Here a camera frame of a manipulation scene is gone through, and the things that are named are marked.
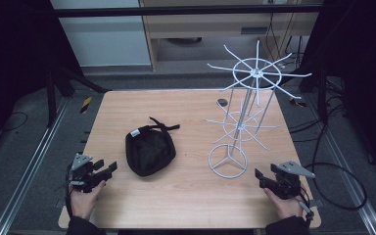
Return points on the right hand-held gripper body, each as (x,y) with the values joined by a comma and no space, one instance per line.
(287,184)

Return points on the black round table grommet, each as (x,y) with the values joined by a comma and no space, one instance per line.
(222,102)

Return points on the person's left hand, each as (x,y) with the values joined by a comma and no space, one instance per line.
(84,200)

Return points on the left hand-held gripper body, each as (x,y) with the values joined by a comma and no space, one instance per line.
(82,176)

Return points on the white cabinet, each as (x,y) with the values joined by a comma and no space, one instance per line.
(104,36)

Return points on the yellow black striped tape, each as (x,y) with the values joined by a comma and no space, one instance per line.
(85,104)

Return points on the black metal stand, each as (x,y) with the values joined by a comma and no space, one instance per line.
(55,94)
(321,94)

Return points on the black cloth cap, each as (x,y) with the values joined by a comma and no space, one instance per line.
(150,151)

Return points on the person's right hand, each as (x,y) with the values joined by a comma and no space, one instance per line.
(284,205)

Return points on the black horizontal bar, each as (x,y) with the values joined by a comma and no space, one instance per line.
(182,11)

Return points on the metal floor rail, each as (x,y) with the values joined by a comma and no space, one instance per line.
(29,166)
(349,176)

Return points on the wooden desk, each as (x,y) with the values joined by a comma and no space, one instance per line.
(209,27)

